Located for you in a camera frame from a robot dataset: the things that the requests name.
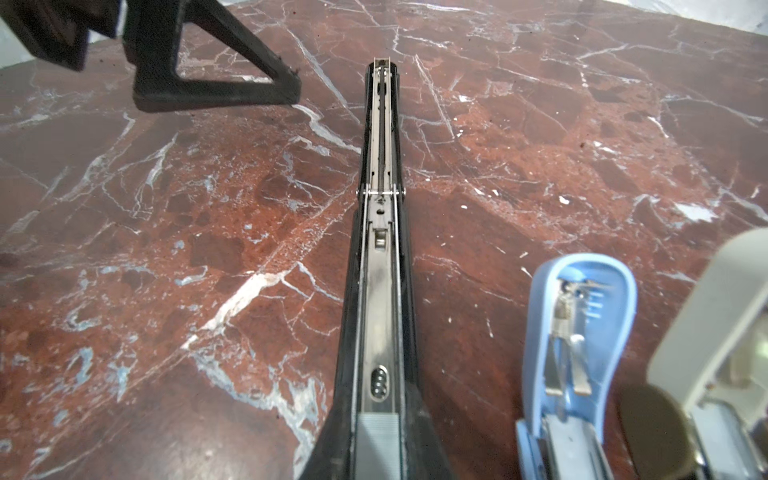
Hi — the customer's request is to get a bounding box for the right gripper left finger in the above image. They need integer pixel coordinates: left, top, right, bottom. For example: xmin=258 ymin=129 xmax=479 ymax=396
xmin=300 ymin=386 xmax=359 ymax=480

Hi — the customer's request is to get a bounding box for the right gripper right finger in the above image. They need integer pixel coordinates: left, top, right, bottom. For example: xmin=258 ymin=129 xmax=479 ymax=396
xmin=404 ymin=383 xmax=456 ymax=479

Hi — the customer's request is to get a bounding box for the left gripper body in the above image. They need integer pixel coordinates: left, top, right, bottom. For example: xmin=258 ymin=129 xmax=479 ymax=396
xmin=1 ymin=0 xmax=123 ymax=71

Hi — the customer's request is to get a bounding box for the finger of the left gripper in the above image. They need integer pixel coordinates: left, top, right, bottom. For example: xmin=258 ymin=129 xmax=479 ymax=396
xmin=122 ymin=1 xmax=301 ymax=113

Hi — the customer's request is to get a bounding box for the blue mini stapler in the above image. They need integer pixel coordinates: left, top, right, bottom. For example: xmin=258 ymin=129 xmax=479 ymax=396
xmin=516 ymin=253 xmax=637 ymax=479

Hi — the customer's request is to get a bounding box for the white mini stapler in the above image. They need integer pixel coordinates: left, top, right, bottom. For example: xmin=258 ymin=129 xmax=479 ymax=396
xmin=619 ymin=228 xmax=767 ymax=479

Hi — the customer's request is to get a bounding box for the staple strip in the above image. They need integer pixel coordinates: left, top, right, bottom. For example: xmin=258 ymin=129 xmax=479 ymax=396
xmin=354 ymin=412 xmax=402 ymax=480

